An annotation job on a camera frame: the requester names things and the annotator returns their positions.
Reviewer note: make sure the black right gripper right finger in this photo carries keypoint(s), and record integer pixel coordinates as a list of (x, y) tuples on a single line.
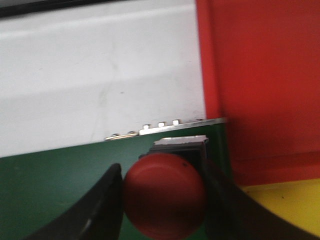
[(233, 215)]

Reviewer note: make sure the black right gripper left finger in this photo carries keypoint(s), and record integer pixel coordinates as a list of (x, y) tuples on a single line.
[(98, 215)]

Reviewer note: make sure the red mushroom push button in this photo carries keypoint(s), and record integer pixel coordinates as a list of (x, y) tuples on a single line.
[(164, 194)]

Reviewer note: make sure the yellow plate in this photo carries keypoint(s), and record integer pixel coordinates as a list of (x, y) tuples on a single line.
[(297, 202)]

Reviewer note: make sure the green conveyor belt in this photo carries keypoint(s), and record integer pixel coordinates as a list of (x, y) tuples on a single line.
[(37, 187)]

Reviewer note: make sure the red plate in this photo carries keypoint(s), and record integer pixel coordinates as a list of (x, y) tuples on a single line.
[(261, 70)]

